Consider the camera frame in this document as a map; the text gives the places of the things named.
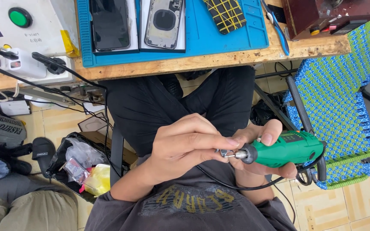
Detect person's right hand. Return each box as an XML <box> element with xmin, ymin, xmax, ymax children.
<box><xmin>228</xmin><ymin>119</ymin><xmax>298</xmax><ymax>180</ymax></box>

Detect person's left hand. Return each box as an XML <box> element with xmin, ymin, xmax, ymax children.
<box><xmin>146</xmin><ymin>113</ymin><xmax>241</xmax><ymax>186</ymax></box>

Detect green rotary tool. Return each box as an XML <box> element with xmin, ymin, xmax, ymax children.
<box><xmin>224</xmin><ymin>130</ymin><xmax>326</xmax><ymax>169</ymax></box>

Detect black plastic bag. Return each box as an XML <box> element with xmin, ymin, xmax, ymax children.
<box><xmin>250</xmin><ymin>91</ymin><xmax>289</xmax><ymax>126</ymax></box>

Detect person's black trousers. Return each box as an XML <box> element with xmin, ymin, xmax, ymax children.
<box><xmin>98</xmin><ymin>66</ymin><xmax>256</xmax><ymax>158</ymax></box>

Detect black stool leg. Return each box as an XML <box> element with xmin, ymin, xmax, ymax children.
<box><xmin>109</xmin><ymin>123</ymin><xmax>125</xmax><ymax>187</ymax></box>

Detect person's grey printed shirt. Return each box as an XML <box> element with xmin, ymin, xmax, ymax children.
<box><xmin>84</xmin><ymin>153</ymin><xmax>298</xmax><ymax>231</ymax></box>

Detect blue green woven chair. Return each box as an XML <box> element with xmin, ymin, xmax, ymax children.
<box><xmin>283</xmin><ymin>0</ymin><xmax>370</xmax><ymax>190</ymax></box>

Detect yellow plastic bag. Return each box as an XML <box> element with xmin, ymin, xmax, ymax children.
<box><xmin>83</xmin><ymin>164</ymin><xmax>111</xmax><ymax>197</ymax></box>

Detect blue white toothbrush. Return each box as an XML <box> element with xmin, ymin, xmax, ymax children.
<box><xmin>260</xmin><ymin>0</ymin><xmax>290</xmax><ymax>56</ymax></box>

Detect blue silicone work mat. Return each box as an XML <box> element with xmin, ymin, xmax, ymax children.
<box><xmin>77</xmin><ymin>0</ymin><xmax>270</xmax><ymax>68</ymax></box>

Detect black rubbish bag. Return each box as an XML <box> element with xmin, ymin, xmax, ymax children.
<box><xmin>45</xmin><ymin>132</ymin><xmax>131</xmax><ymax>204</ymax></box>

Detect phone back housing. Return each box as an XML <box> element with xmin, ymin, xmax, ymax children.
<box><xmin>144</xmin><ymin>0</ymin><xmax>184</xmax><ymax>50</ymax></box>

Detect black yellow-lined phone case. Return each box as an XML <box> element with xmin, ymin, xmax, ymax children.
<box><xmin>202</xmin><ymin>0</ymin><xmax>247</xmax><ymax>35</ymax></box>

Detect brown metal machine box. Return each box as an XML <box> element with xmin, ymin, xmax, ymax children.
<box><xmin>281</xmin><ymin>0</ymin><xmax>370</xmax><ymax>41</ymax></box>

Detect black slipper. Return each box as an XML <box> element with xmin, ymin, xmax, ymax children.
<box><xmin>31</xmin><ymin>137</ymin><xmax>56</xmax><ymax>179</ymax></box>

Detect white power strip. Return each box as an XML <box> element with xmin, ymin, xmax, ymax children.
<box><xmin>0</xmin><ymin>55</ymin><xmax>75</xmax><ymax>86</ymax></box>

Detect black smartphone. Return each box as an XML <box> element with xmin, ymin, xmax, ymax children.
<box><xmin>90</xmin><ymin>0</ymin><xmax>131</xmax><ymax>52</ymax></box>

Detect black power plug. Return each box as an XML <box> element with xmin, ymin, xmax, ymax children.
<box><xmin>32</xmin><ymin>52</ymin><xmax>67</xmax><ymax>76</ymax></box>

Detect white flat device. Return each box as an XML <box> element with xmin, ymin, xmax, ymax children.
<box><xmin>0</xmin><ymin>99</ymin><xmax>32</xmax><ymax>117</ymax></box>

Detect white charger adapter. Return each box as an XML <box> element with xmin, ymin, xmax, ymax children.
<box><xmin>4</xmin><ymin>48</ymin><xmax>48</xmax><ymax>79</ymax></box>

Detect grey printed bag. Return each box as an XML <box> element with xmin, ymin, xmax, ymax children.
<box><xmin>0</xmin><ymin>113</ymin><xmax>27</xmax><ymax>149</ymax></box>

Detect white machine with green button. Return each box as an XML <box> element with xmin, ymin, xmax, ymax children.
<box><xmin>0</xmin><ymin>0</ymin><xmax>80</xmax><ymax>58</ymax></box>

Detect black plug cable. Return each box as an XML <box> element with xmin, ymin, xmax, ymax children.
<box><xmin>32</xmin><ymin>52</ymin><xmax>123</xmax><ymax>178</ymax></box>

